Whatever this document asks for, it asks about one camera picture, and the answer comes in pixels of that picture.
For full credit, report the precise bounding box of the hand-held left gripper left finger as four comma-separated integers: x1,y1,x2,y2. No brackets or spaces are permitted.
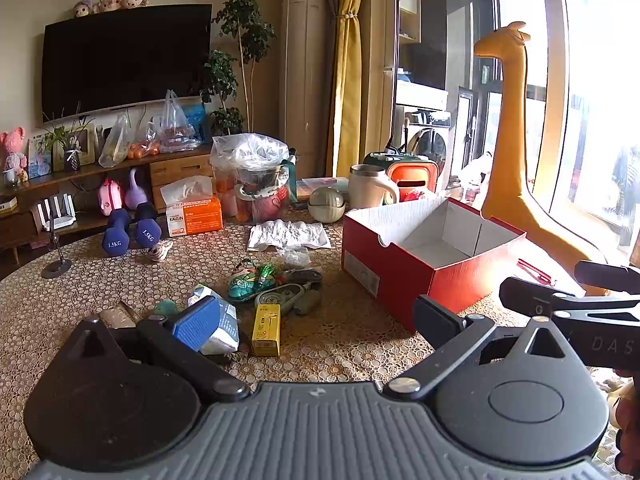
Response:
70,296,251,403

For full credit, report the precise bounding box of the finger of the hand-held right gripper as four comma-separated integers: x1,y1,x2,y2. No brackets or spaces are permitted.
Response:
499,276,640,322
574,260,640,295

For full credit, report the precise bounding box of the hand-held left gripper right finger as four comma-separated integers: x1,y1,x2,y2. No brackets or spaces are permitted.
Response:
382,294,576,401

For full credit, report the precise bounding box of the white and navy snack packet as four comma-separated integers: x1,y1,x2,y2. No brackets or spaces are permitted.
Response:
187,284,240,356

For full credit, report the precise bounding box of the red cardboard box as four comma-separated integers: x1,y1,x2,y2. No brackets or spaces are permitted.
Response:
341,196,527,333

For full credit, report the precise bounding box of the green embroidered tassel sachet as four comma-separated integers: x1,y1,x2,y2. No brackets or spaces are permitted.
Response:
227,259,282,304

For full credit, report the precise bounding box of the small yellow box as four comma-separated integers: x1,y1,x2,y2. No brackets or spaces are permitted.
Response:
251,303,282,357

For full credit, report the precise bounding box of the silver snack packet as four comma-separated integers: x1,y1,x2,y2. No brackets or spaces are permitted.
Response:
98,307,132,331

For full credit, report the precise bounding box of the white green correction tape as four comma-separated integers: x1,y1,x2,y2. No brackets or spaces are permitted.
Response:
254,282,306,315

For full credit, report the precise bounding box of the grey-green oval case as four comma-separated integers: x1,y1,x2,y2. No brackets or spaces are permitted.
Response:
294,290,322,316

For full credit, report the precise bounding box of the small clear plastic bag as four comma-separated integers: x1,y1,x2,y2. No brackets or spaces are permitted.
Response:
275,246,312,267

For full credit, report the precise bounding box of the black keychain with metal ring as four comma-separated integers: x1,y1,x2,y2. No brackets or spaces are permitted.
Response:
285,269,325,291

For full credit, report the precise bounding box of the person's right hand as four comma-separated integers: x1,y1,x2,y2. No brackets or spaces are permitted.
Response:
614,369,640,468

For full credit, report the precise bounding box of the orange tissue box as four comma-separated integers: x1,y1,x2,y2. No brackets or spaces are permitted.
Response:
160,176,224,237

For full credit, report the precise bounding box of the blue dumbbell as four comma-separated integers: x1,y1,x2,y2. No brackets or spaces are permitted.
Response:
102,208,132,257
134,202,162,248

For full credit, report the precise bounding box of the crumpled white paper towel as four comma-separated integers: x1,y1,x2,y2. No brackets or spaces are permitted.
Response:
247,220,332,252

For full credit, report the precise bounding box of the purple kettlebell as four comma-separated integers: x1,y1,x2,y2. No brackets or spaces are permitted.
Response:
124,167,151,211

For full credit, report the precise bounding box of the orange green storage box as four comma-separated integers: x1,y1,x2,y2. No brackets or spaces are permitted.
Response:
363,151,440,201

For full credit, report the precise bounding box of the black stand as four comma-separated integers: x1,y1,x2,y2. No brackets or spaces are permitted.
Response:
41,200,72,279

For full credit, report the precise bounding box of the wooden TV cabinet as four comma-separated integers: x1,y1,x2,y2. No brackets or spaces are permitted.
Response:
0,144,216,261

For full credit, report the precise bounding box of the yellow giraffe-shaped chair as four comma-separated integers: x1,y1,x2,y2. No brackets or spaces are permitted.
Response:
474,21,608,297

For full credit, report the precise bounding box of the pale green round container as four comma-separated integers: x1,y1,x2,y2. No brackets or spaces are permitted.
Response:
307,187,347,223

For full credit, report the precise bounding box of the plastic bag covered bucket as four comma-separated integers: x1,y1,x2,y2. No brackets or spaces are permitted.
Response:
210,133,297,224

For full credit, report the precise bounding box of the washing machine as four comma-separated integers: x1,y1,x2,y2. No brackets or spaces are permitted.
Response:
395,105,451,171

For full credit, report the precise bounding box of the white router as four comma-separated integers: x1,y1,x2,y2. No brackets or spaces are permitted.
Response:
37,195,77,232

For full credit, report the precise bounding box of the bag of oranges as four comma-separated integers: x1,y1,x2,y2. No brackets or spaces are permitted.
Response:
127,120,163,159

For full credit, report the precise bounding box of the clear plastic storage box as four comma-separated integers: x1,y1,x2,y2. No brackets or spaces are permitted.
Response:
295,176,351,206

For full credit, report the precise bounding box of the white plastic bag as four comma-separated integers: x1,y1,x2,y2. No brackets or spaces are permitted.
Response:
159,90,201,153

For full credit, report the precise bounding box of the blue packet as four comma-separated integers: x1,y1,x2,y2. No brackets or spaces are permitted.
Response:
180,104,207,143

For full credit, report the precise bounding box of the small vase plant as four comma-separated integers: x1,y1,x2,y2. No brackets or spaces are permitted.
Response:
42,105,96,172

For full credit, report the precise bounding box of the pink teddy bear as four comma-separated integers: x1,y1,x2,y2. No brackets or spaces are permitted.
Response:
0,127,28,176

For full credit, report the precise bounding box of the black television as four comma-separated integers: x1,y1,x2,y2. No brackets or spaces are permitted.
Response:
41,4,213,122

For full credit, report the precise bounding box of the yellow curtain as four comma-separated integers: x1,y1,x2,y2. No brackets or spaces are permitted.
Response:
325,0,373,178

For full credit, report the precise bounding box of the beige standing air conditioner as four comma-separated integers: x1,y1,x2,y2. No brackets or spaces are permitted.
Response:
279,0,335,179

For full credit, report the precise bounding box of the tall potted plant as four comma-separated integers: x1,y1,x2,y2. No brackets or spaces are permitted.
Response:
200,0,277,137

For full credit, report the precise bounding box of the cream mug with handle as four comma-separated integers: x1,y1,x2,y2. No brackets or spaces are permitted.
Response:
348,164,401,210

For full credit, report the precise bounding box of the wooden picture frame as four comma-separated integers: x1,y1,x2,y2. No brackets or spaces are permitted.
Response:
52,125,97,171

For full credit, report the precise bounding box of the photo frame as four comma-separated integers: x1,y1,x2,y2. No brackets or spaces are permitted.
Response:
27,132,53,179

